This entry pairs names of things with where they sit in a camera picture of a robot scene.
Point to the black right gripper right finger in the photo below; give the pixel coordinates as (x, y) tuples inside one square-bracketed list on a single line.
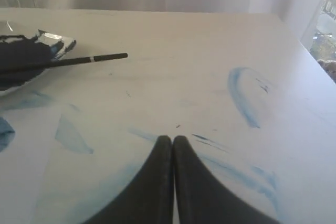
[(201, 198)]

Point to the black handled paintbrush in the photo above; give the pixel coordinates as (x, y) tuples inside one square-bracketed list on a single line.
[(65, 62)]

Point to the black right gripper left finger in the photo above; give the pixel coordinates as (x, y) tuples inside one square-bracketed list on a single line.
[(149, 197)]

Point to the white square plate blue paint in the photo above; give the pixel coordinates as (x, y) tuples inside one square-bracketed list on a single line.
[(24, 45)]

